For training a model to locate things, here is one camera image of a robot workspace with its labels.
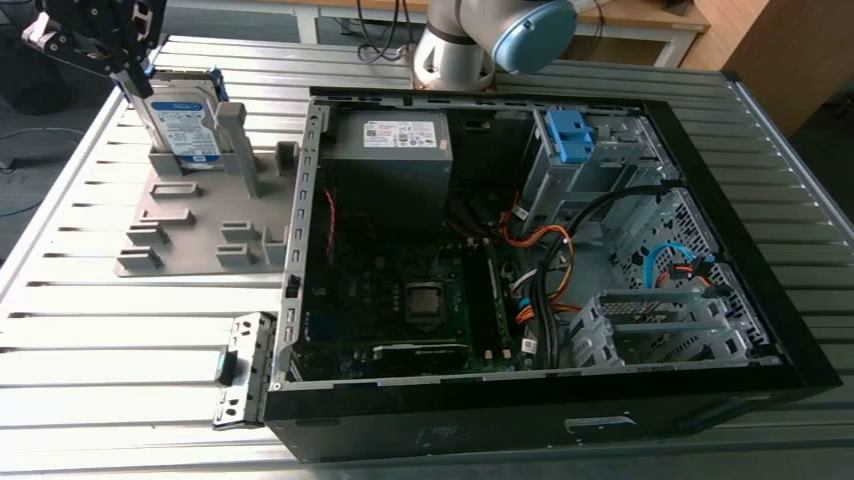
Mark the wooden desk white frame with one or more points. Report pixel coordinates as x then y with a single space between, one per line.
668 22

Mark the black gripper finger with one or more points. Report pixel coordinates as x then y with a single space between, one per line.
134 70
74 50

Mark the grey metal disk bay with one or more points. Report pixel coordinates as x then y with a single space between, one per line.
668 327

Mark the black office chair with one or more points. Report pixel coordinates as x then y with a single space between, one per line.
41 95

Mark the grey metal side bracket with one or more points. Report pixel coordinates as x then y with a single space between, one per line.
250 360

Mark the CPU socket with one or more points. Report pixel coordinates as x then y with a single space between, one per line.
424 302

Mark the grey parts rack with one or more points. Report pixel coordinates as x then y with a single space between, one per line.
201 240

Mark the grey metal drive cage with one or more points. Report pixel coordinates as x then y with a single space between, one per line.
601 175

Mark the hard disk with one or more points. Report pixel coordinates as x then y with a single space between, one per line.
181 125

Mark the grey power supply unit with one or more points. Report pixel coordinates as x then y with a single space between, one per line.
388 175

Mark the black graphics card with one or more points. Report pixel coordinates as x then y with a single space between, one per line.
421 356

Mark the brown wooden cabinet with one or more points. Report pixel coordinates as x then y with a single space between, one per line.
801 60

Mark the black open PC case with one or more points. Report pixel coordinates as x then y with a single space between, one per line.
468 420

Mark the dark green motherboard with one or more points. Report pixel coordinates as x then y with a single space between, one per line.
361 290

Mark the black RAM slot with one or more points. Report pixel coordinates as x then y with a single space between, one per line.
481 300

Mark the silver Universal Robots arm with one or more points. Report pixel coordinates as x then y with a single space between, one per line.
454 60

